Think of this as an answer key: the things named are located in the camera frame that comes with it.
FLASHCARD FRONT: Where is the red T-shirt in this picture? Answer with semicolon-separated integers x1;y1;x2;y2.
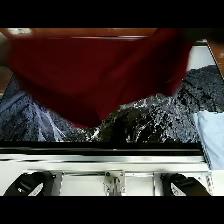
6;27;195;130

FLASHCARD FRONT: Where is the light blue garment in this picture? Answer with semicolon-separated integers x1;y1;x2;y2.
193;110;224;171

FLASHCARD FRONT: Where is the silver frame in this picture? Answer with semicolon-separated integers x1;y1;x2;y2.
0;146;224;197

